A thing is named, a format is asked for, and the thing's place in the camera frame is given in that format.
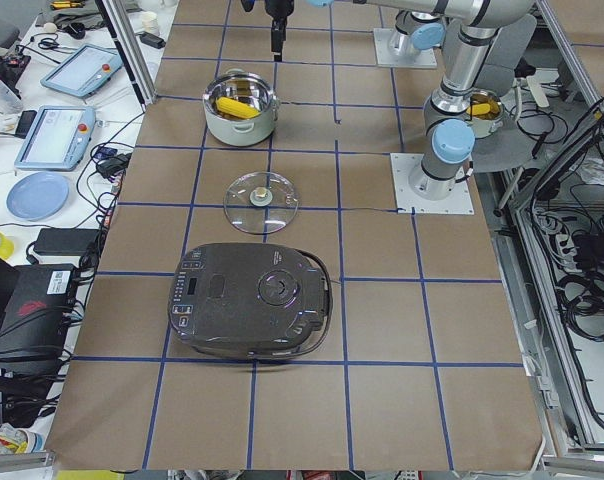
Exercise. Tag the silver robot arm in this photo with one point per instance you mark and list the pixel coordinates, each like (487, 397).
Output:
(415, 32)
(451, 139)

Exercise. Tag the blue plate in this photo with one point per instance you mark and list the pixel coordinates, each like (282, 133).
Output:
(37, 196)

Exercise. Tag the yellow corn cob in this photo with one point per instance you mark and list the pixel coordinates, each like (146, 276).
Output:
(236, 108)

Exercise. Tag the pale green electric pot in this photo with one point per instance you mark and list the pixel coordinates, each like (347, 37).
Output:
(248, 88)

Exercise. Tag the black rice cooker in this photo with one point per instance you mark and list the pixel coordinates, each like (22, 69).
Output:
(251, 301)

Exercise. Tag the glass pot lid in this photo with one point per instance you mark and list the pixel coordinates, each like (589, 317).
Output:
(260, 203)

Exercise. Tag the aluminium frame post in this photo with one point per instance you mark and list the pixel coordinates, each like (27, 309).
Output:
(118, 24)

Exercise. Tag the grey office chair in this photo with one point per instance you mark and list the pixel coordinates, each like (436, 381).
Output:
(498, 71)

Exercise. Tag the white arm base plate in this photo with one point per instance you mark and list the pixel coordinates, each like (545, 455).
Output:
(417, 193)

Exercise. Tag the steel pot at right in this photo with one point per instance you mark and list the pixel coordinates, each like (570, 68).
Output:
(485, 125)

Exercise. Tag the upper teach pendant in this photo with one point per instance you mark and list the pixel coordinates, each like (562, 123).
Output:
(84, 72)

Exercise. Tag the black power adapter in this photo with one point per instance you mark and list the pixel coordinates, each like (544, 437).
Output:
(152, 40)

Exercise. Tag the lower teach pendant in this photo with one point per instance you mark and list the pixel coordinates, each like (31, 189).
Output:
(57, 138)

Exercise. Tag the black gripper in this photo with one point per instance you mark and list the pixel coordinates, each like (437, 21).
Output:
(277, 8)

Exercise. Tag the paper cup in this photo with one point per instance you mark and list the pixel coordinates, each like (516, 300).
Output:
(149, 20)

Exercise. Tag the black power brick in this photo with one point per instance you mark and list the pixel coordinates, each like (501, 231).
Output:
(65, 241)

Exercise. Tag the black computer box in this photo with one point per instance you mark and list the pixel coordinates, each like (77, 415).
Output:
(34, 323)

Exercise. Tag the teach pendant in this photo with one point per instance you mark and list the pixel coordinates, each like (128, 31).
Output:
(57, 138)
(84, 72)

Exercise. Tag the yellow item in steel pot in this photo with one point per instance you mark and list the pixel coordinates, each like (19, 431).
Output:
(478, 109)

